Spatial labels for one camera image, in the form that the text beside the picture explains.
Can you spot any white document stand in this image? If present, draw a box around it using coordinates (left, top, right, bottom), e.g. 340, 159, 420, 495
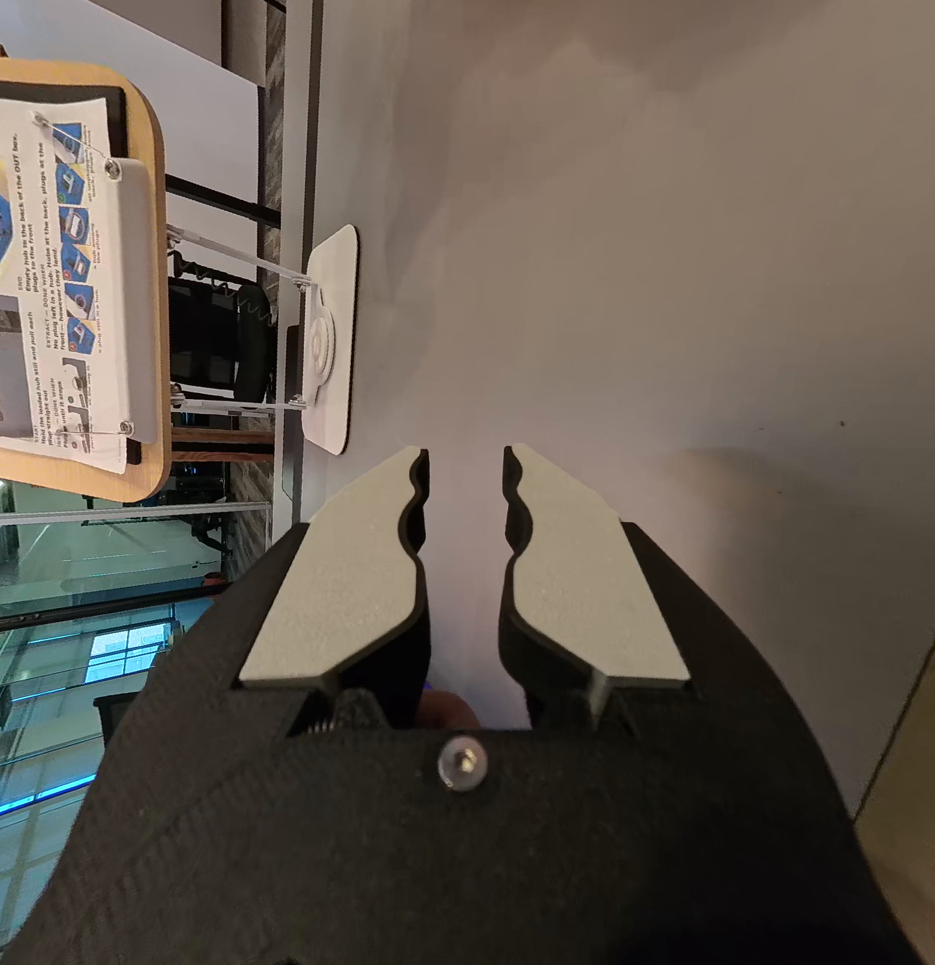
106, 157, 360, 457

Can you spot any wooden board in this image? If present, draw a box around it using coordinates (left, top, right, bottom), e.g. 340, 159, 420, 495
0, 59, 172, 505

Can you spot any black office chair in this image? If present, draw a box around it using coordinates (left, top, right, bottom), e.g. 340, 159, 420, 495
168, 280, 276, 404

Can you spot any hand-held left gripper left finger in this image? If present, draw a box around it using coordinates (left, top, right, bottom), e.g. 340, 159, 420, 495
240, 446, 431, 728

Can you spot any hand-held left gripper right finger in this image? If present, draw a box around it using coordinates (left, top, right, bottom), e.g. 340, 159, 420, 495
499, 443, 692, 728

